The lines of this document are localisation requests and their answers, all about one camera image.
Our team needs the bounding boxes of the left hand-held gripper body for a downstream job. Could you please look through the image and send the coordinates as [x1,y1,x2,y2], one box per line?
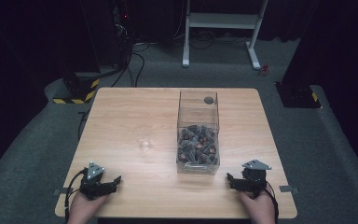
[79,161,110,201]

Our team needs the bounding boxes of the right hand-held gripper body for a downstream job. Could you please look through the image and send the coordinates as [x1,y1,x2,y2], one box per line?
[240,159,273,199]

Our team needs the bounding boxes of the grey tape strip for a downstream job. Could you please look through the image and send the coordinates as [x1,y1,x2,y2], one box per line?
[278,185,300,194]
[52,187,73,197]

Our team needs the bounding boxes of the pile of dark tea bags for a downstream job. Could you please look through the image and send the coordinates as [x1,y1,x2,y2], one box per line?
[177,124,219,165]

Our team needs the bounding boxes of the clear plastic cup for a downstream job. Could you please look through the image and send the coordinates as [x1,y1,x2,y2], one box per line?
[131,124,154,152]

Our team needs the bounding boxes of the clear plastic box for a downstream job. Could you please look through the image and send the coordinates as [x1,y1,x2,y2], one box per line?
[175,90,221,176]

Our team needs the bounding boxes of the black yellow striped base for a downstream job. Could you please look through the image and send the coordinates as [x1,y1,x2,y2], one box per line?
[52,72,101,105]

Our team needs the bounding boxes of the black stand base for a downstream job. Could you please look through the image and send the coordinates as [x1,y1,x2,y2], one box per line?
[274,80,322,109]

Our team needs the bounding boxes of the dark computer tower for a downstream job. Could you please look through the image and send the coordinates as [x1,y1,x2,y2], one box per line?
[110,0,138,68]

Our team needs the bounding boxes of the white metal stand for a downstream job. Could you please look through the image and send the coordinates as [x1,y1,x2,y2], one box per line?
[182,0,269,71]

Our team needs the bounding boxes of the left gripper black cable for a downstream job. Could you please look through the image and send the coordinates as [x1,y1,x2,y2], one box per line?
[63,168,87,222]

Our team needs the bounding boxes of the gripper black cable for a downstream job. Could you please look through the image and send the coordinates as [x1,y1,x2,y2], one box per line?
[264,180,280,224]
[63,168,87,222]

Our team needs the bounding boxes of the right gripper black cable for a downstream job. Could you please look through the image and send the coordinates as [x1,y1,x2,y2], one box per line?
[264,180,280,224]

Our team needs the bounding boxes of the black floor cables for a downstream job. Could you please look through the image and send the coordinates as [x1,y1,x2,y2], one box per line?
[76,36,157,141]

